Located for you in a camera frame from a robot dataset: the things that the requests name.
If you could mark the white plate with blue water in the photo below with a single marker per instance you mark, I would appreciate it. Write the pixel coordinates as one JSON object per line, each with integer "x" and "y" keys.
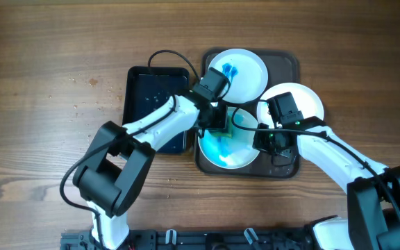
{"x": 232, "y": 151}

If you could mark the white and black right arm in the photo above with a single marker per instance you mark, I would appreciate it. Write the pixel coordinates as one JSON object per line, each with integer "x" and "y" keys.
{"x": 372, "y": 189}

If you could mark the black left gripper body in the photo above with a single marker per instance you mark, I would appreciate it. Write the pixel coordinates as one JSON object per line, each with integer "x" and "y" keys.
{"x": 218, "y": 118}

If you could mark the green and yellow sponge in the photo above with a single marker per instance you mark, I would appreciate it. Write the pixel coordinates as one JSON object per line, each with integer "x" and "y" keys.
{"x": 222, "y": 132}

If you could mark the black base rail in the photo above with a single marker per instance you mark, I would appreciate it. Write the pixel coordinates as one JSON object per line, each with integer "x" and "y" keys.
{"x": 249, "y": 238}

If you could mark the white plate with blue streaks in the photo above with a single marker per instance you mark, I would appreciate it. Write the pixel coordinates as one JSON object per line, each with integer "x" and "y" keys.
{"x": 246, "y": 72}

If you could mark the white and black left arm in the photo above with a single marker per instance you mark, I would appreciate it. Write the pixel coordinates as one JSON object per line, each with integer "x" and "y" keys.
{"x": 111, "y": 174}

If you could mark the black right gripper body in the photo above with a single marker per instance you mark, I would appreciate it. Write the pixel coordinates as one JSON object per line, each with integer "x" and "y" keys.
{"x": 269, "y": 141}

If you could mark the black water tray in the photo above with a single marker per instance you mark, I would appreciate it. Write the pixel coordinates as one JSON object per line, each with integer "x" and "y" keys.
{"x": 149, "y": 89}

